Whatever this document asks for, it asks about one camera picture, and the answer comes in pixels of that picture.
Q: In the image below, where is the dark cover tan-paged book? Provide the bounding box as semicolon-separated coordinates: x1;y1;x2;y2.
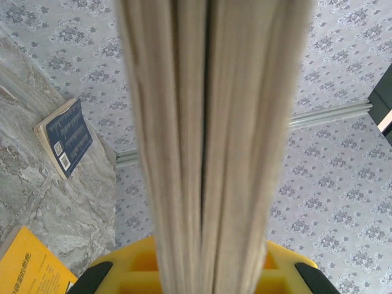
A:
115;0;316;294

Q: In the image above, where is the navy blue paperback book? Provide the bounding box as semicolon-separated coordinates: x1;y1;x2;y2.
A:
32;97;94;181

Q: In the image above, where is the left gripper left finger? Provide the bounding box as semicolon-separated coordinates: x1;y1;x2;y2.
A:
67;237;163;294

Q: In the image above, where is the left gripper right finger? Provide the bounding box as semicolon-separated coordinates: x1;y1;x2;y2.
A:
260;240;337;294

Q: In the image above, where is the aluminium frame post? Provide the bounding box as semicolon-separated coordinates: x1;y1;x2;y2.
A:
115;102;374;168

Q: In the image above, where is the yellow paperback book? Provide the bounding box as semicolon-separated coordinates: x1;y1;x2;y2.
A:
0;225;79;294

